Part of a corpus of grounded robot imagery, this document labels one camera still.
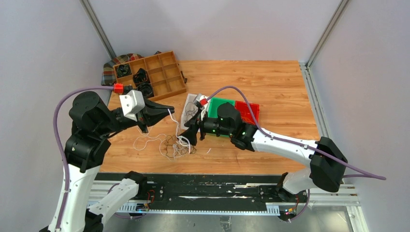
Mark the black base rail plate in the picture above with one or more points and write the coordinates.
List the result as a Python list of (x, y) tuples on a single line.
[(214, 192)]

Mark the white plastic bin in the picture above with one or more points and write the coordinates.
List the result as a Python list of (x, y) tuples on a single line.
[(189, 110)]

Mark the black coiled strap four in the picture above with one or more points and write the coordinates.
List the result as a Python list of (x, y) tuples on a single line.
[(146, 89)]

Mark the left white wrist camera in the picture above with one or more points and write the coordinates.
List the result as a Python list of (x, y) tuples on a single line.
[(132, 103)]

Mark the wooden compartment tray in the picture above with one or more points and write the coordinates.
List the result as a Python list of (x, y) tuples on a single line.
[(160, 75)]

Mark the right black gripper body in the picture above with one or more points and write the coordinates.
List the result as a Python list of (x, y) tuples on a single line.
[(209, 125)]

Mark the green plastic bin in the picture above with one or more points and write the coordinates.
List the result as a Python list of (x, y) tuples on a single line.
[(215, 103)]

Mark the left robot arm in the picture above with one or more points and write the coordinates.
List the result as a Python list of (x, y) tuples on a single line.
[(84, 152)]

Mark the red plastic bin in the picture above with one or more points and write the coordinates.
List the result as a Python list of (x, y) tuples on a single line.
[(245, 113)]

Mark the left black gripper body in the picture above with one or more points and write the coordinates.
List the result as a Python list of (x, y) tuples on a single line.
[(140, 119)]

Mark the plaid cloth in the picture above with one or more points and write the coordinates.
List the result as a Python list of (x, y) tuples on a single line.
[(109, 69)]

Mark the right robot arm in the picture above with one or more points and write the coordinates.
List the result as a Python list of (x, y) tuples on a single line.
[(323, 160)]

